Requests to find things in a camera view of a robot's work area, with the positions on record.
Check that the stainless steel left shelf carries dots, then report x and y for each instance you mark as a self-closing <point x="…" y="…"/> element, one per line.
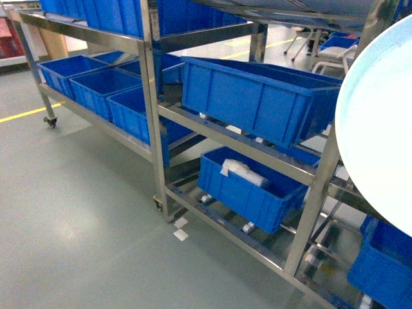
<point x="148" y="58"/>

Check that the blue bins top layer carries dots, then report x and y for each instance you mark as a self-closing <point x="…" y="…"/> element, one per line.
<point x="125" y="17"/>

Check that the blue bin lower layer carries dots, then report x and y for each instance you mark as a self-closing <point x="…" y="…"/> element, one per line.
<point x="264" y="205"/>

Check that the white wrapped roll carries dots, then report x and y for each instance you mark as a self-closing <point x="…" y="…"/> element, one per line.
<point x="243" y="171"/>

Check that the blue bin left shelf front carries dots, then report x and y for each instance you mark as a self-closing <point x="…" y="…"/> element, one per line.
<point x="128" y="113"/>

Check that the stainless steel right shelf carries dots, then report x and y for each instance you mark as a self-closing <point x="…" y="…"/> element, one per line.
<point x="317" y="244"/>

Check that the blue bin left shelf far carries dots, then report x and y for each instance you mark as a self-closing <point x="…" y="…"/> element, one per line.
<point x="57" y="73"/>

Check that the blue bin shelf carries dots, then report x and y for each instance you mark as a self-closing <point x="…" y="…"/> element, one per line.
<point x="92" y="89"/>
<point x="128" y="113"/>
<point x="57" y="73"/>

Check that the blue bin bottom right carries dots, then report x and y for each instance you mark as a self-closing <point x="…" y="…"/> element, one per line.
<point x="382" y="269"/>

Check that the light blue round tray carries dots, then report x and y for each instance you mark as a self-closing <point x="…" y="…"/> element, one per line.
<point x="373" y="124"/>

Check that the stainless steel shelf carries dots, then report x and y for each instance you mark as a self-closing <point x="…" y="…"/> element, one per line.
<point x="148" y="58"/>
<point x="317" y="244"/>

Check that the blue bin left shelf middle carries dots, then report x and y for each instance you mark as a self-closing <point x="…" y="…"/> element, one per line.
<point x="92" y="89"/>

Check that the white folding chair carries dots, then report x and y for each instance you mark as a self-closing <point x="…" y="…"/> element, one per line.
<point x="328" y="49"/>

